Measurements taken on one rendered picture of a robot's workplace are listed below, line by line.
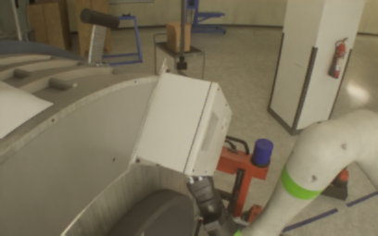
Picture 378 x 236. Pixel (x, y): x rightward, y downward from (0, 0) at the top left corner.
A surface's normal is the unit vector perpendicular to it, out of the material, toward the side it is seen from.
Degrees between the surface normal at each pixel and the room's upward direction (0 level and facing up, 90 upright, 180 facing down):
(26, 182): 90
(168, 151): 47
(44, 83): 60
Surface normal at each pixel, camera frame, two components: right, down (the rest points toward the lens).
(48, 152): 0.92, 0.24
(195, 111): -0.27, -0.22
